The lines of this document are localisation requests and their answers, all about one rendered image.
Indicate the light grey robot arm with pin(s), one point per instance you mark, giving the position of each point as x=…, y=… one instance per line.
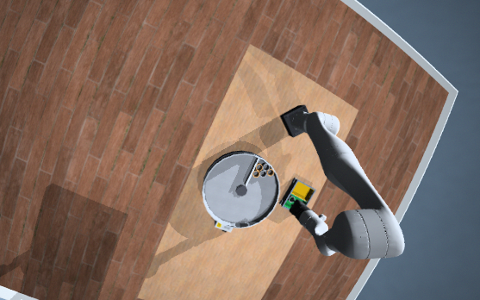
x=371, y=233

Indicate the grey two-compartment sorting bin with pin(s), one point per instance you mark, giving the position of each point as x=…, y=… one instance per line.
x=297, y=189

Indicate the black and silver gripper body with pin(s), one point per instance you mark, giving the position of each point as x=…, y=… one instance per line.
x=303, y=213

